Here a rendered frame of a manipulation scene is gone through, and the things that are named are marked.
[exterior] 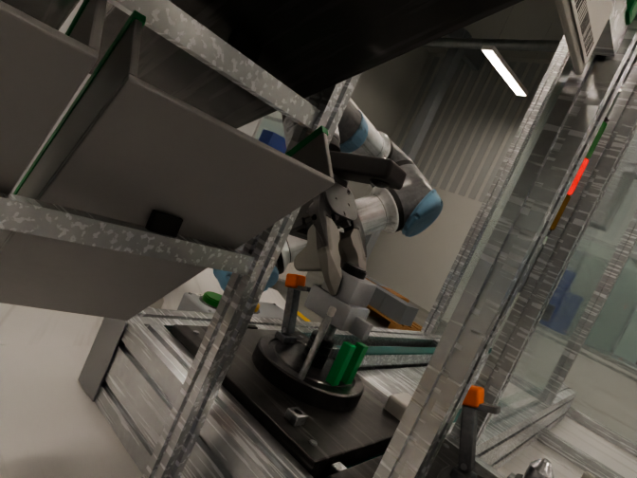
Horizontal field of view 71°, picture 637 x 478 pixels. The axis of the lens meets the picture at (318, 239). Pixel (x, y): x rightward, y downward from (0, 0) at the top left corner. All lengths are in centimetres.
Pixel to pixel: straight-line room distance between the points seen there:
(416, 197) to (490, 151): 908
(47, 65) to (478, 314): 22
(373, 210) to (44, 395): 69
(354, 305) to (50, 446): 33
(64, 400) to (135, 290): 21
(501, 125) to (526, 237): 1002
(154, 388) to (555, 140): 41
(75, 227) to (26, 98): 8
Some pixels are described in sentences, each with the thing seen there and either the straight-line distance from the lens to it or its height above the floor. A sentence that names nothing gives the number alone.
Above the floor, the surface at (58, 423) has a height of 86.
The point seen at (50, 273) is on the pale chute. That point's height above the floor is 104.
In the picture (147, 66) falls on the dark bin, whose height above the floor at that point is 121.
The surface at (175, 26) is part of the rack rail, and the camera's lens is 27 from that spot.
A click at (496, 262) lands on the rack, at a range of 26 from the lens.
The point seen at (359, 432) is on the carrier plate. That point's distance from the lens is 51.
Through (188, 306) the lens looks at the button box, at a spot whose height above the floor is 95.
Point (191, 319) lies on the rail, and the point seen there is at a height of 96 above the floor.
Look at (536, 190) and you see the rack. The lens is 26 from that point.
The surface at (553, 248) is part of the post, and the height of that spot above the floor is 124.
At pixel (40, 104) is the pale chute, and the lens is 21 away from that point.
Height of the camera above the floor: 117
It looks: 5 degrees down
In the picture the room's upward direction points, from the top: 24 degrees clockwise
